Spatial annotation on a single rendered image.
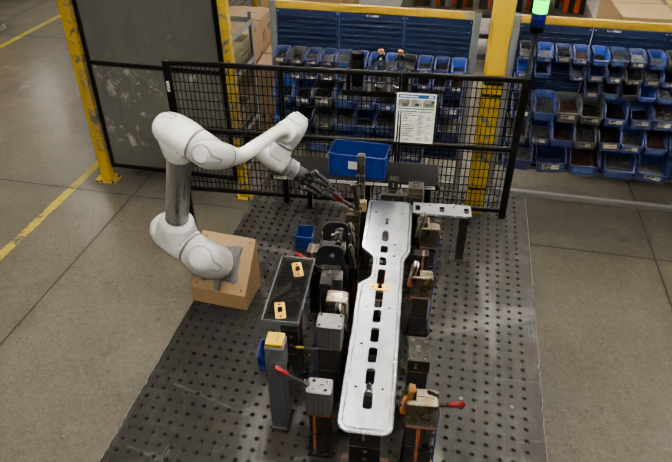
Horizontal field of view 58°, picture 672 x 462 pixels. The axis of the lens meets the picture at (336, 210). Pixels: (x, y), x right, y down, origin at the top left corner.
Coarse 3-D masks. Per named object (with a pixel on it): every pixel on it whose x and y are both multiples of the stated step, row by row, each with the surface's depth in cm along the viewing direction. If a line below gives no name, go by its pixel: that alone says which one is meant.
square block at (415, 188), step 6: (408, 186) 316; (414, 186) 310; (420, 186) 311; (408, 192) 311; (414, 192) 310; (420, 192) 310; (408, 198) 313; (414, 198) 312; (420, 198) 311; (414, 216) 319; (414, 222) 324; (414, 228) 326; (414, 234) 328; (414, 240) 327
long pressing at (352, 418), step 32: (384, 224) 293; (384, 256) 273; (352, 320) 240; (384, 320) 240; (352, 352) 226; (384, 352) 226; (352, 384) 214; (384, 384) 214; (352, 416) 203; (384, 416) 203
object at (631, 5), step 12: (600, 0) 517; (612, 0) 484; (624, 0) 484; (636, 0) 484; (648, 0) 484; (660, 0) 484; (600, 12) 514; (612, 12) 478; (624, 12) 458; (636, 12) 458; (648, 12) 458; (660, 12) 458
